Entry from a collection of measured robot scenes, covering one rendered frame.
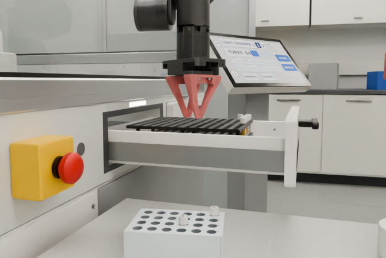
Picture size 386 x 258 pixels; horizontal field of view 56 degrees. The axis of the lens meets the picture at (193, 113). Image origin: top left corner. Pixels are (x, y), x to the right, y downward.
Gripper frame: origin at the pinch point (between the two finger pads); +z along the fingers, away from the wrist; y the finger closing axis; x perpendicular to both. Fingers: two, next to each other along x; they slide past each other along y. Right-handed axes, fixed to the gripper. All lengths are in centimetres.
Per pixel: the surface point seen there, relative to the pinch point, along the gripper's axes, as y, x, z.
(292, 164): 15.2, 7.9, 7.4
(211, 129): 0.3, 4.0, 3.0
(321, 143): -147, 266, 45
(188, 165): 0.0, -1.0, 9.0
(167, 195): -30.6, 14.8, 24.1
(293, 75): -58, 104, -12
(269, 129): -4.7, 25.4, 4.7
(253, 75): -58, 76, -11
